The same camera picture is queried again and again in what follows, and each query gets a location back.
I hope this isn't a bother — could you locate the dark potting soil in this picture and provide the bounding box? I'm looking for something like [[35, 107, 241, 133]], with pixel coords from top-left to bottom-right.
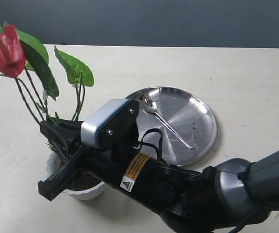
[[67, 172, 101, 191]]

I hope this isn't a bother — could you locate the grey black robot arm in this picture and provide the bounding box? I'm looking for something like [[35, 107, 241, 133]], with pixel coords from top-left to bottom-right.
[[38, 119, 279, 233]]

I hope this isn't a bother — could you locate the round stainless steel plate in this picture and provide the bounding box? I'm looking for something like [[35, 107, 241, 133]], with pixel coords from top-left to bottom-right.
[[127, 86, 217, 166]]

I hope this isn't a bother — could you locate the stainless steel spork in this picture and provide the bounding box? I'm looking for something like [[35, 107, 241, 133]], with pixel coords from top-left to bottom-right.
[[139, 95, 195, 150]]

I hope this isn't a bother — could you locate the white scalloped plastic pot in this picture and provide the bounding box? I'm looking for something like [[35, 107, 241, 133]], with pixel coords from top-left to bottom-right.
[[46, 152, 107, 200]]

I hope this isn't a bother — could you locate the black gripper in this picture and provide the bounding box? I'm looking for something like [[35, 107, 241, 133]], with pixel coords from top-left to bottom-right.
[[37, 142, 217, 218]]

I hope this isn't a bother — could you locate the artificial red anthurium plant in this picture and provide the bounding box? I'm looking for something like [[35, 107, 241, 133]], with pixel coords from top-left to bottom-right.
[[0, 23, 95, 126]]

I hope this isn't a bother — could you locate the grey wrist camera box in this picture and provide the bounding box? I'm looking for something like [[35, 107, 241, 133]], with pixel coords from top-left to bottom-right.
[[81, 99, 140, 149]]

